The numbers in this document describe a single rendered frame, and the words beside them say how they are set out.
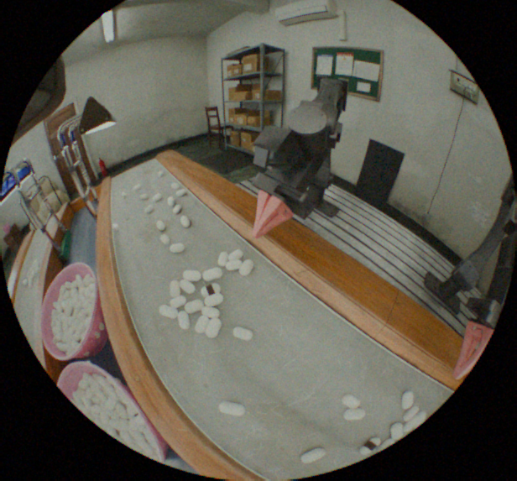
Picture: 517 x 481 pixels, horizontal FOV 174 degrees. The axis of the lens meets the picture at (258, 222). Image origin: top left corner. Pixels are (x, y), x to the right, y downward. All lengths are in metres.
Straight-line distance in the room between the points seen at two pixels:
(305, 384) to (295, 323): 0.11
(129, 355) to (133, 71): 4.69
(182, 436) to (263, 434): 0.11
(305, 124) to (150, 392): 0.44
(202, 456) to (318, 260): 0.39
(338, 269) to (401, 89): 1.99
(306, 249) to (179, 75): 4.73
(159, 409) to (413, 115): 2.28
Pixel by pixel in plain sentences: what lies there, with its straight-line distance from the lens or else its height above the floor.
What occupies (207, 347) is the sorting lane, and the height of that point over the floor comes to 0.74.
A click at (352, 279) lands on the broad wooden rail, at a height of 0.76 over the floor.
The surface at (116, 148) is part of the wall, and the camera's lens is 4.63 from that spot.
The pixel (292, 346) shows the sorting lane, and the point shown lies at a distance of 0.29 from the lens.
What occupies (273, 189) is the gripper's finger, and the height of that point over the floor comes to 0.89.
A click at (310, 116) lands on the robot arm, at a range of 0.25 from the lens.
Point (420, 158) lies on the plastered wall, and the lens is 2.09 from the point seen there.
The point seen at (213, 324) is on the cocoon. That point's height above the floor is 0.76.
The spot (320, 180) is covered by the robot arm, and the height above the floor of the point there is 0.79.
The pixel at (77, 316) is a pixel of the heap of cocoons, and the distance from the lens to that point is 0.51.
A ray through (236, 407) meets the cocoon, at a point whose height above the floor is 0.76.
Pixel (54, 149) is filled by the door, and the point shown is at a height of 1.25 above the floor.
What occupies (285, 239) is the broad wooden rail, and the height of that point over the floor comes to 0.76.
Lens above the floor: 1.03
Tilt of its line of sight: 42 degrees down
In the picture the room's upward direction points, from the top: straight up
